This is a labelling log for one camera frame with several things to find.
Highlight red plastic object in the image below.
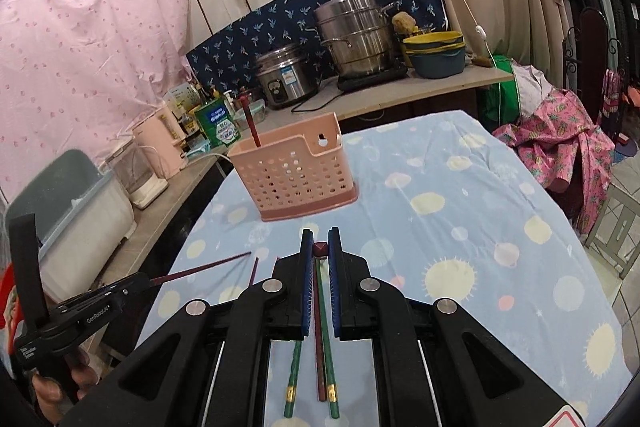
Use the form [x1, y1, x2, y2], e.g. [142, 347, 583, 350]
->
[0, 264, 21, 359]

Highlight brown loofah sponge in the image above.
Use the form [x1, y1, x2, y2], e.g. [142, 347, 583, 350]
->
[391, 11, 417, 37]

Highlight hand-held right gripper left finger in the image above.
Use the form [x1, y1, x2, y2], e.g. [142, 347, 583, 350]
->
[60, 228, 317, 427]

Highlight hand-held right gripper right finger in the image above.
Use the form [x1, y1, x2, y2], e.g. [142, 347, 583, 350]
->
[327, 228, 592, 427]

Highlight white green carton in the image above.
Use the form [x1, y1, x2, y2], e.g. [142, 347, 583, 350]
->
[164, 84, 201, 118]

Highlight beige kitchen counter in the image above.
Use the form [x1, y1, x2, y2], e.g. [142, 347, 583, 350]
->
[220, 56, 516, 134]

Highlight white cable with switch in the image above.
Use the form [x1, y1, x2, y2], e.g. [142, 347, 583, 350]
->
[424, 0, 505, 124]

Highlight blue tissue pack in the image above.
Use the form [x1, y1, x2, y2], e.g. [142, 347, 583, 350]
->
[184, 139, 221, 160]

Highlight dark wooden chair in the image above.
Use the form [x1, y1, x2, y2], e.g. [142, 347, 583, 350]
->
[562, 6, 609, 123]

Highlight person's left hand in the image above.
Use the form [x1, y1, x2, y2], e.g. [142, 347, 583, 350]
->
[31, 351, 102, 427]

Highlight steel rice cooker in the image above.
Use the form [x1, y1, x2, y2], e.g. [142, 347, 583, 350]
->
[254, 42, 321, 110]

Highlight green chopstick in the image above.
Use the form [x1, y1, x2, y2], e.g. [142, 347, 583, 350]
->
[283, 339, 304, 418]
[320, 277, 341, 419]

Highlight pink plastic utensil basket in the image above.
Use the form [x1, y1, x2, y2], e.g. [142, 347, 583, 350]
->
[227, 111, 360, 222]

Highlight navy floral cloth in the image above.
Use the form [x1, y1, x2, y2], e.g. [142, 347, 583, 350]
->
[185, 0, 448, 100]

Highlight clear blender jug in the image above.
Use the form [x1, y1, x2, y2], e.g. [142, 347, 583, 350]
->
[104, 139, 169, 210]

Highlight white bin with grey lid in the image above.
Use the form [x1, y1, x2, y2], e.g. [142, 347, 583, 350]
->
[4, 149, 137, 304]

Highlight black power cable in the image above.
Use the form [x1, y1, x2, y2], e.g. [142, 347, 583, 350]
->
[291, 76, 341, 114]

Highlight green cloth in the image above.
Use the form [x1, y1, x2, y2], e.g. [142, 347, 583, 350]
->
[482, 54, 524, 126]

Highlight black induction cooker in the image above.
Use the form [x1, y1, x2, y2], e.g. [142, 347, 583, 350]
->
[337, 65, 409, 93]

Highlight blue bowl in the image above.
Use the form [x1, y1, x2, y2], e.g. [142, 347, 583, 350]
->
[407, 47, 467, 80]

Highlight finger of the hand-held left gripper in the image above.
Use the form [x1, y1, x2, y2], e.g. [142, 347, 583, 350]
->
[116, 271, 152, 304]

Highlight green tin can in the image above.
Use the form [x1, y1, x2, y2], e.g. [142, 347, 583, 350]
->
[193, 99, 242, 148]

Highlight pink electric kettle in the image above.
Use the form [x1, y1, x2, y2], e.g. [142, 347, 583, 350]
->
[132, 106, 189, 178]

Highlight stainless steel steamer pot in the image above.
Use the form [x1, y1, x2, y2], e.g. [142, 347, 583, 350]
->
[313, 0, 402, 78]

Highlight white kettle cable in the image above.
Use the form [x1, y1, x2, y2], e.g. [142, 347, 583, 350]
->
[187, 151, 231, 168]

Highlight pink pineapple print garment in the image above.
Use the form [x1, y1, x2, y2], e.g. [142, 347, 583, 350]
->
[492, 89, 616, 234]

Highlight grey stool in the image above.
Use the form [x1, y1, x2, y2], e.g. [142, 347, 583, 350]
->
[584, 184, 640, 281]

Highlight pink dotted curtain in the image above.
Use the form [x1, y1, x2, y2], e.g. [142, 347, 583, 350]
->
[0, 0, 194, 204]

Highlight light blue dotted tablecloth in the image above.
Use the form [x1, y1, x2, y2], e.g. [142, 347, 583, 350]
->
[134, 109, 634, 427]

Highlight pale lilac garment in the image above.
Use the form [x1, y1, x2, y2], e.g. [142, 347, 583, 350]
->
[509, 61, 556, 100]

